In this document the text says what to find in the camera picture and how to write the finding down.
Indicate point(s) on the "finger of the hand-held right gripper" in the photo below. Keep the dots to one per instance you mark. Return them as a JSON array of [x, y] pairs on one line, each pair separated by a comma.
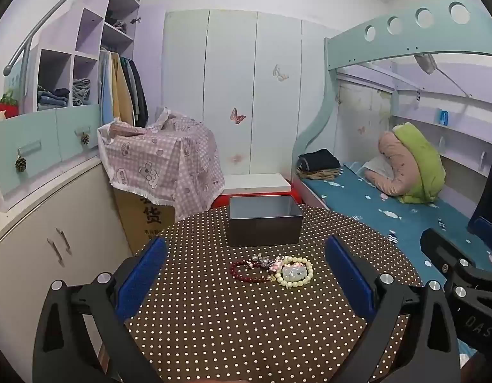
[[433, 243]]

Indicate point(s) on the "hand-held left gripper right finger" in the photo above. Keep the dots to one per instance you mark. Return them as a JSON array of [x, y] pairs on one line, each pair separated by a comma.
[[350, 275]]

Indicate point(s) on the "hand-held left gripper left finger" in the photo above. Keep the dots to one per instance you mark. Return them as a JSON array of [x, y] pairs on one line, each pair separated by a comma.
[[142, 275]]

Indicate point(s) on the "pale jade pendant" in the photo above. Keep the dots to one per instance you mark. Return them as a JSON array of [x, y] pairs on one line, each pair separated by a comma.
[[294, 274]]

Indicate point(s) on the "pink charm ornament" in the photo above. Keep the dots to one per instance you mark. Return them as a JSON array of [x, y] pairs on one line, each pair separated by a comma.
[[277, 265]]

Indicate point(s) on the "silver charm ornament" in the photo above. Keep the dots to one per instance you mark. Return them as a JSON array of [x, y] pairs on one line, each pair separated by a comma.
[[262, 262]]

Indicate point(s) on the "dark grey metal box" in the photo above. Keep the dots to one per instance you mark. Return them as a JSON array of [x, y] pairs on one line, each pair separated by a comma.
[[266, 231]]

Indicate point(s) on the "blue printed bedsheet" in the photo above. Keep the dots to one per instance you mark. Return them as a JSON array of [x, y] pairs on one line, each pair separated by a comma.
[[389, 223]]

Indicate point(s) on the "cardboard box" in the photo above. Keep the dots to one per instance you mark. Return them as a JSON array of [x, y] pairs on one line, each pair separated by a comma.
[[146, 219]]

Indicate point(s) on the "green quilt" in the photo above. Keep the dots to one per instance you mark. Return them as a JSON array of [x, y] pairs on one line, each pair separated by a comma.
[[423, 163]]

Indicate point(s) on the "dark blue hanging cloth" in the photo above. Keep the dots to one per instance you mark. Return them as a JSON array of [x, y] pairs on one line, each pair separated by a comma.
[[489, 175]]

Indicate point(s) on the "white pillow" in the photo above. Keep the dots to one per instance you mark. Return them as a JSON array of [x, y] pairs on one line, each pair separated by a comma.
[[375, 167]]

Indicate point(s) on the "pink quilt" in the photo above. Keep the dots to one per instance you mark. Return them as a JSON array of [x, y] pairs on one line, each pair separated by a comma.
[[391, 147]]

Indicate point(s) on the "folded tan clothes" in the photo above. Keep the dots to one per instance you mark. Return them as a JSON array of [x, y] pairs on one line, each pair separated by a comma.
[[320, 174]]

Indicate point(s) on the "red stool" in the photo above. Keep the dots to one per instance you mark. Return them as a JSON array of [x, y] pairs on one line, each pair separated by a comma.
[[220, 201]]

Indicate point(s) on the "brown polka-dot tablecloth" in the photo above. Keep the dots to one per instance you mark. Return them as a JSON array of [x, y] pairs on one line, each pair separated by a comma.
[[238, 327]]

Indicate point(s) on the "pink checked cloth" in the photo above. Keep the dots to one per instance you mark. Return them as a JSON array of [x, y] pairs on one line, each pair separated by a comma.
[[166, 159]]

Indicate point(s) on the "folded dark clothes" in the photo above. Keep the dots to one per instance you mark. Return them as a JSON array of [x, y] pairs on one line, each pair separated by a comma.
[[320, 159]]

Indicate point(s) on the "white low cabinet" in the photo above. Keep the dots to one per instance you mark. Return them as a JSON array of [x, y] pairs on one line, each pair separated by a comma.
[[30, 227]]

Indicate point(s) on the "white board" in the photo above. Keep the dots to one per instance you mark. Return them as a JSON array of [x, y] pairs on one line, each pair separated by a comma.
[[254, 183]]

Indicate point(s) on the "pine cone ornament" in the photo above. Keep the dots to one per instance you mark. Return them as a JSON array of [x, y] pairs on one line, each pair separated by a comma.
[[85, 139], [20, 164]]

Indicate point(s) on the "pink flower sticker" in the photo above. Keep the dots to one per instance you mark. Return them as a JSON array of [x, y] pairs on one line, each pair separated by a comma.
[[235, 158]]

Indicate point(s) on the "small teal drawer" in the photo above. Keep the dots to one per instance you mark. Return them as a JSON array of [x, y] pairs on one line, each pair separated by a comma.
[[76, 127]]

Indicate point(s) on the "large teal drawer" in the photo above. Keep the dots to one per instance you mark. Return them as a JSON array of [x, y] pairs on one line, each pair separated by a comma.
[[26, 139]]

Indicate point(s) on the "dark hanging jackets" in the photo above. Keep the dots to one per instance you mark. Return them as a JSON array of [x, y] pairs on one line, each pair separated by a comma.
[[138, 95]]

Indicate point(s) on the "tan hanging coat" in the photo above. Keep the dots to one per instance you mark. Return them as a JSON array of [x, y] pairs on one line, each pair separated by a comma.
[[122, 91]]

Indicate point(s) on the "pink butterfly sticker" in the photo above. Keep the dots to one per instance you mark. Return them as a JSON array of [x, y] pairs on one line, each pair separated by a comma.
[[237, 115]]

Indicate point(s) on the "light blue hanging shirt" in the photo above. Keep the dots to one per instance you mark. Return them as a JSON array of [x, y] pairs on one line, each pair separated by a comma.
[[105, 87]]

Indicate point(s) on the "folded light jeans pile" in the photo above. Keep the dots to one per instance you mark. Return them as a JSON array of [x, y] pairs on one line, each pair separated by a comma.
[[81, 92]]

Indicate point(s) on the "folded blue jeans pile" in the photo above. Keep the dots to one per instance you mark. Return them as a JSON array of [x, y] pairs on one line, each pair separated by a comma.
[[52, 99]]

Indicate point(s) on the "purple wardrobe door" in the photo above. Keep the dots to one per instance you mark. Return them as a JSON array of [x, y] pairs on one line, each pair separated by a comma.
[[148, 68]]

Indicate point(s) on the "cream butterfly sticker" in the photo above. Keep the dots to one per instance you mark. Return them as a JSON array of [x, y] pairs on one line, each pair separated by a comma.
[[280, 73]]

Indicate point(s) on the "red plush toy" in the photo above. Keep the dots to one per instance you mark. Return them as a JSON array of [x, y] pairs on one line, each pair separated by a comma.
[[4, 109]]

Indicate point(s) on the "white wardrobe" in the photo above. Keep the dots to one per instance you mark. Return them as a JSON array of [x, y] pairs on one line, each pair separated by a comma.
[[234, 68]]

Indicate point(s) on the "purple cubby shelf unit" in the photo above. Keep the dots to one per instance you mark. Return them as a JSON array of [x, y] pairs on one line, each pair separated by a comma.
[[62, 36]]

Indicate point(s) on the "dark clothes in cubby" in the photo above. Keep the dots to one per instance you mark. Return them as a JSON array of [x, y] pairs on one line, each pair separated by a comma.
[[116, 24]]

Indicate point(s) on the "grey metal handrail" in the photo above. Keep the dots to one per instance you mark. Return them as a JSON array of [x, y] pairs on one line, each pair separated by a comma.
[[42, 20]]

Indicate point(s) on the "purple bed wall shelf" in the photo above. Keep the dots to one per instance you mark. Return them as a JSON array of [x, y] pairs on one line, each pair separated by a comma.
[[461, 131]]

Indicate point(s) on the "teal bunk bed frame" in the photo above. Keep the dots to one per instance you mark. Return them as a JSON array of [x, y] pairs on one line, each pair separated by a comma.
[[350, 42]]

